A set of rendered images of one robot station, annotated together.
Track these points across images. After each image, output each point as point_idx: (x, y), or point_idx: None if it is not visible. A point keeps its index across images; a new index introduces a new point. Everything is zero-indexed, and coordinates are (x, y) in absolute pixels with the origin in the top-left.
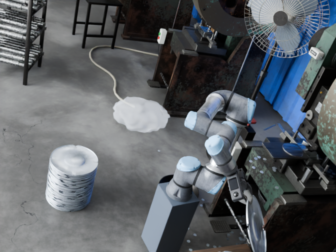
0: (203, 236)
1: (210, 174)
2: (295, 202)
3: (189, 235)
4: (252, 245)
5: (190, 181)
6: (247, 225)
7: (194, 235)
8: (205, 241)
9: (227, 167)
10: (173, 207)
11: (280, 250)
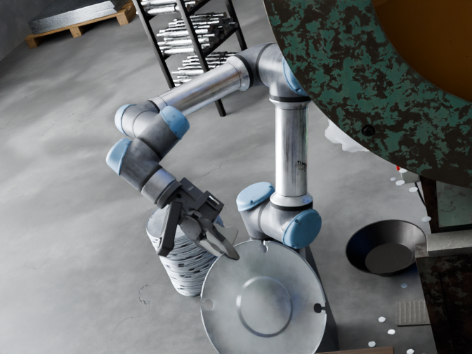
0: (409, 334)
1: (273, 211)
2: (454, 248)
3: (380, 332)
4: (211, 341)
5: (257, 228)
6: (203, 302)
7: (390, 332)
8: (409, 344)
9: (147, 194)
10: None
11: None
